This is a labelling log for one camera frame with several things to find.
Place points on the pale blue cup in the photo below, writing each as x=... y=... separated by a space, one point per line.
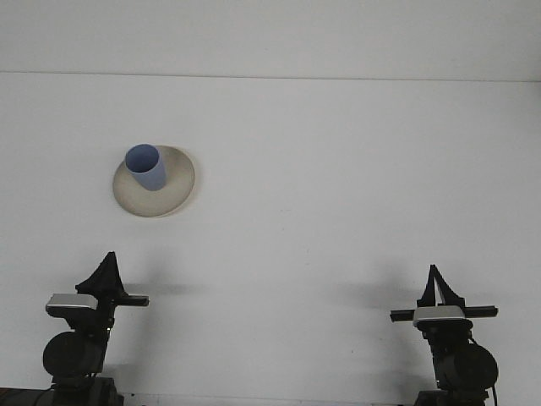
x=152 y=179

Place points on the pale round plate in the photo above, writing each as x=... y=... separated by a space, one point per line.
x=169 y=199

